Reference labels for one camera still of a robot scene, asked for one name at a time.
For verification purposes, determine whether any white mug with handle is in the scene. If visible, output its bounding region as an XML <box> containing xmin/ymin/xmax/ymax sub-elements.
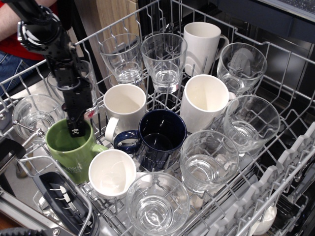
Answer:
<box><xmin>103</xmin><ymin>84</ymin><xmax>147</xmax><ymax>143</ymax></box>

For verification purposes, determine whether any clear glass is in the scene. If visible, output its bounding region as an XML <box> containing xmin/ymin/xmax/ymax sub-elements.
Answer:
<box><xmin>12</xmin><ymin>94</ymin><xmax>65</xmax><ymax>140</ymax></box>
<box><xmin>217</xmin><ymin>42</ymin><xmax>267</xmax><ymax>96</ymax></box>
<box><xmin>180</xmin><ymin>130</ymin><xmax>239</xmax><ymax>193</ymax></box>
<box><xmin>126</xmin><ymin>172</ymin><xmax>190</xmax><ymax>236</ymax></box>
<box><xmin>223</xmin><ymin>95</ymin><xmax>281</xmax><ymax>157</ymax></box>

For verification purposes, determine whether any tall white mug centre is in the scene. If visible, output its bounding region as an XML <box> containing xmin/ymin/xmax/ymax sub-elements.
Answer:
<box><xmin>180</xmin><ymin>74</ymin><xmax>236</xmax><ymax>133</ymax></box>

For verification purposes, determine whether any grey plastic tine row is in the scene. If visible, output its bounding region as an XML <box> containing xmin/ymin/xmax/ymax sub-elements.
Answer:
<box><xmin>207</xmin><ymin>124</ymin><xmax>315</xmax><ymax>236</ymax></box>

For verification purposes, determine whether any black rack handle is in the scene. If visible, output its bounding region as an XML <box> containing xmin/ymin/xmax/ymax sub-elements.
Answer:
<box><xmin>33</xmin><ymin>172</ymin><xmax>100</xmax><ymax>236</ymax></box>

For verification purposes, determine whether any person in red shirt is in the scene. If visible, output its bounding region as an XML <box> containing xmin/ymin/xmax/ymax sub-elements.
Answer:
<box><xmin>0</xmin><ymin>2</ymin><xmax>44</xmax><ymax>96</ymax></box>

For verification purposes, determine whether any small white cup front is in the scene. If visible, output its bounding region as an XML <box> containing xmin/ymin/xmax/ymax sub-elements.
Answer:
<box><xmin>89</xmin><ymin>149</ymin><xmax>137</xmax><ymax>200</ymax></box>

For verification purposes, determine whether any tall white mug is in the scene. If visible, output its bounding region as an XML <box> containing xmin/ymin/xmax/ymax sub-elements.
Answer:
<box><xmin>180</xmin><ymin>74</ymin><xmax>236</xmax><ymax>133</ymax></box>
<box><xmin>184</xmin><ymin>22</ymin><xmax>230</xmax><ymax>77</ymax></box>

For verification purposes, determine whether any grey wire dishwasher rack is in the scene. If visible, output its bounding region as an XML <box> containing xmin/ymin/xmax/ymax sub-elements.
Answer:
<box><xmin>0</xmin><ymin>0</ymin><xmax>315</xmax><ymax>236</ymax></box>

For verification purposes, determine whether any clear glass front centre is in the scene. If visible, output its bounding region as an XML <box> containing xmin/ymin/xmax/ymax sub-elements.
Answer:
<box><xmin>126</xmin><ymin>172</ymin><xmax>190</xmax><ymax>236</ymax></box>

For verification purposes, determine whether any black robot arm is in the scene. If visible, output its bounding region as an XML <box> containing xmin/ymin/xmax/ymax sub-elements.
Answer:
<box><xmin>5</xmin><ymin>0</ymin><xmax>93</xmax><ymax>138</ymax></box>

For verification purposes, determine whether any clear glass far left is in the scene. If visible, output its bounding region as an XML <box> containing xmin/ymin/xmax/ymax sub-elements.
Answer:
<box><xmin>12</xmin><ymin>94</ymin><xmax>65</xmax><ymax>140</ymax></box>

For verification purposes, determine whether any clear tumbler back centre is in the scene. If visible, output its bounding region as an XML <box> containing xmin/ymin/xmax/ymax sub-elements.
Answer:
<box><xmin>141</xmin><ymin>33</ymin><xmax>188</xmax><ymax>94</ymax></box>

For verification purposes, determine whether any clear tumbler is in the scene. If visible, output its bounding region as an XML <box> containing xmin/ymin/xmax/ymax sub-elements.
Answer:
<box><xmin>46</xmin><ymin>60</ymin><xmax>98</xmax><ymax>119</ymax></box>
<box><xmin>99</xmin><ymin>33</ymin><xmax>143</xmax><ymax>86</ymax></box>
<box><xmin>141</xmin><ymin>33</ymin><xmax>188</xmax><ymax>94</ymax></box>

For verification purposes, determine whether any white cup lower rack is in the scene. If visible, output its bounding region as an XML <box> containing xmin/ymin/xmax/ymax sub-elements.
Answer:
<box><xmin>250</xmin><ymin>206</ymin><xmax>277</xmax><ymax>236</ymax></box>

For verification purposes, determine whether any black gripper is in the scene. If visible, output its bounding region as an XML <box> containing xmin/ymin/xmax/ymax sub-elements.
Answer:
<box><xmin>58</xmin><ymin>82</ymin><xmax>93</xmax><ymax>138</ymax></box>

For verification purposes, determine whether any green ceramic mug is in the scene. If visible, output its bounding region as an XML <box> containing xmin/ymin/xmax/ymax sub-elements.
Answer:
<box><xmin>45</xmin><ymin>119</ymin><xmax>108</xmax><ymax>184</ymax></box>

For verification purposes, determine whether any clear tumbler back left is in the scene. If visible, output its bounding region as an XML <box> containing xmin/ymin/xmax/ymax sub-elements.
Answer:
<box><xmin>99</xmin><ymin>33</ymin><xmax>143</xmax><ymax>86</ymax></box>

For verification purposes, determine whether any clear glass front right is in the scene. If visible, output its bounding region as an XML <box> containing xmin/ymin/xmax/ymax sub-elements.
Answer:
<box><xmin>180</xmin><ymin>130</ymin><xmax>239</xmax><ymax>193</ymax></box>

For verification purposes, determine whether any tall white mug back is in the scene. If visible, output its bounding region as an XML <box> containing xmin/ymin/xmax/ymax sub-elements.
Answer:
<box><xmin>184</xmin><ymin>22</ymin><xmax>230</xmax><ymax>77</ymax></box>

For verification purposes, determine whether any clear glass back right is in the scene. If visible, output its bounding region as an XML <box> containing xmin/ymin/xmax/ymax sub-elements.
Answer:
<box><xmin>217</xmin><ymin>42</ymin><xmax>267</xmax><ymax>96</ymax></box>

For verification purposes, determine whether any navy blue ceramic mug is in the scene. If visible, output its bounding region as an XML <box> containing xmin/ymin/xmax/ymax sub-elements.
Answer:
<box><xmin>113</xmin><ymin>109</ymin><xmax>187</xmax><ymax>171</ymax></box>

